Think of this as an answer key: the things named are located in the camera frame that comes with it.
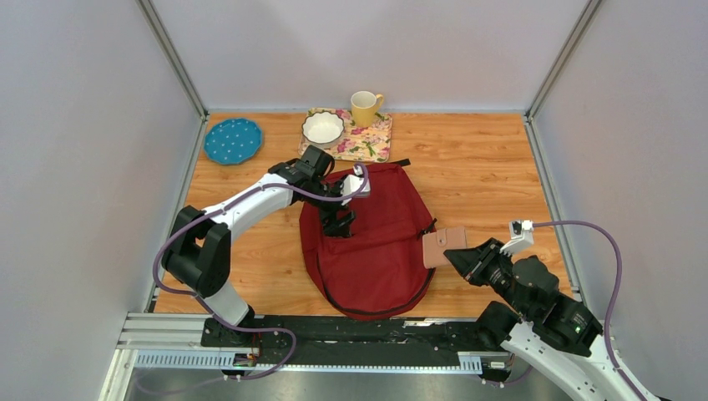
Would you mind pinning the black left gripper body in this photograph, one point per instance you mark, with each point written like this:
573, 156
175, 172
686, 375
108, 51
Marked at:
329, 210

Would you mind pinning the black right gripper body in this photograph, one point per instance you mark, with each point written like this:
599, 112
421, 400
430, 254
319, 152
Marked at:
495, 272

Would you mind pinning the brown leather wallet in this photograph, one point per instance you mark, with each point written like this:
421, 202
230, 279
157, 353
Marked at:
434, 244

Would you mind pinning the red backpack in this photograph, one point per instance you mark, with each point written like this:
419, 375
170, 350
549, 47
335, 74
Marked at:
378, 271

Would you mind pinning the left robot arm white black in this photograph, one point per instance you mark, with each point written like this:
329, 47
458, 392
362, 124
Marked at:
197, 252

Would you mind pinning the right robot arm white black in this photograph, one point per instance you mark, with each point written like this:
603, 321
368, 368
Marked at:
555, 334

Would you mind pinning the floral serving tray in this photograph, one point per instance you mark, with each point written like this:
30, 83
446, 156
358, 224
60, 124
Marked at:
371, 144

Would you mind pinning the white scalloped bowl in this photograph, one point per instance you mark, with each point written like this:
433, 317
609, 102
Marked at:
323, 129

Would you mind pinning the yellow mug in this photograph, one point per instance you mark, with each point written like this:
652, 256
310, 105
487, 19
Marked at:
364, 107

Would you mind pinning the blue polka dot plate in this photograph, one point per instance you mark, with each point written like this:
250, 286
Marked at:
233, 141

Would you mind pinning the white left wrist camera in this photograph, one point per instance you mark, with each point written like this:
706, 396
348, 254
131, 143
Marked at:
355, 185

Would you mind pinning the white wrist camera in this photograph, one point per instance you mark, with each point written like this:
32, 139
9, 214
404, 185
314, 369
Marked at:
355, 185
520, 235

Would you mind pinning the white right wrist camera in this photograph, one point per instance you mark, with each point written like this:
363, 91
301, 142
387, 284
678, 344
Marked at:
520, 235

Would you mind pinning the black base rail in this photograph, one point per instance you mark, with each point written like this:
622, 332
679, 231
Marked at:
395, 345

